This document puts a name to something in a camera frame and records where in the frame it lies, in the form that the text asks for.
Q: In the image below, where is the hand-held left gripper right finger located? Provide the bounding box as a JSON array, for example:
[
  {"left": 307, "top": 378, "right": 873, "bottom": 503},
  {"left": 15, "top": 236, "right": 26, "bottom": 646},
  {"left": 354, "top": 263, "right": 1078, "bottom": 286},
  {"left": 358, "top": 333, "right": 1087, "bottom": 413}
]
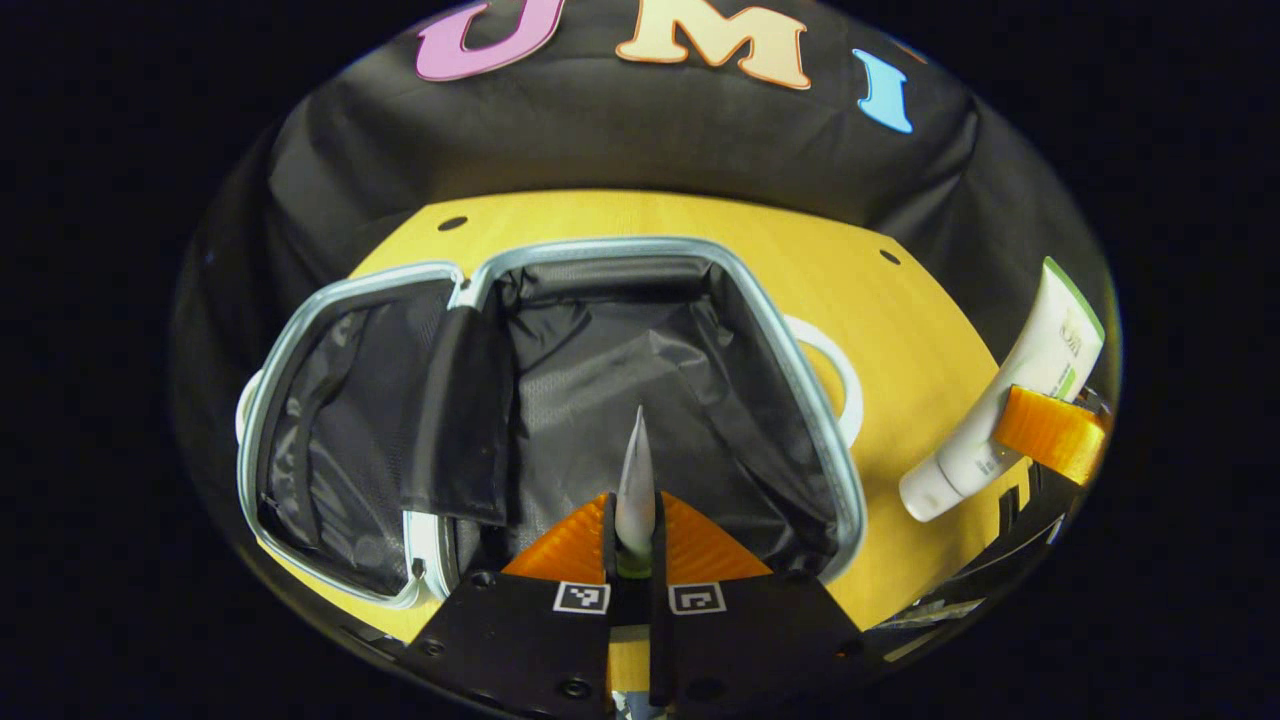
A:
[{"left": 650, "top": 490, "right": 868, "bottom": 718}]

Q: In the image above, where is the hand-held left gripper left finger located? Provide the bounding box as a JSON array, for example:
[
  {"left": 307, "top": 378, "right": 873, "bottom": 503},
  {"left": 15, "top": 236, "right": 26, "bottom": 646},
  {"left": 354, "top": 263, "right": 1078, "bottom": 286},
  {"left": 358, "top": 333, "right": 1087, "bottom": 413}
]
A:
[{"left": 400, "top": 490, "right": 616, "bottom": 718}]

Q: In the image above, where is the white tube green stripe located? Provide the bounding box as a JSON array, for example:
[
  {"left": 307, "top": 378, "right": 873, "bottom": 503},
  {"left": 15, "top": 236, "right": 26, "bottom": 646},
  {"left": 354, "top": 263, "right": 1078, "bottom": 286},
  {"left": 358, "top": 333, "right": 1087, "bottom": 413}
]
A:
[{"left": 898, "top": 257, "right": 1106, "bottom": 523}]

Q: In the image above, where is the small pale green tube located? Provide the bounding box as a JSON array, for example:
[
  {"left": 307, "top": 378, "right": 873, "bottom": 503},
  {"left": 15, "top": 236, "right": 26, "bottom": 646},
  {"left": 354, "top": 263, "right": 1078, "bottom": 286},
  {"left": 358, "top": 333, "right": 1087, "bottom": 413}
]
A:
[{"left": 613, "top": 404, "right": 659, "bottom": 583}]

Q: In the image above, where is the light blue suitcase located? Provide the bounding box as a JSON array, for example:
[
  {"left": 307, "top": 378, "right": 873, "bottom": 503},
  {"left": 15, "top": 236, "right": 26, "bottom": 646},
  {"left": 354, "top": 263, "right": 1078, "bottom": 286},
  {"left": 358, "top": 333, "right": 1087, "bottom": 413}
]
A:
[{"left": 235, "top": 235, "right": 869, "bottom": 611}]

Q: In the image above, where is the black backdrop cloth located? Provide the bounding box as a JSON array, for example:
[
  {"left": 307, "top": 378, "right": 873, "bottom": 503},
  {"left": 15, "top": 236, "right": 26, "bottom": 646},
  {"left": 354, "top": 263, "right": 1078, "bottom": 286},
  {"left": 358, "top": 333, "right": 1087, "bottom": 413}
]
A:
[{"left": 170, "top": 0, "right": 1121, "bottom": 561}]

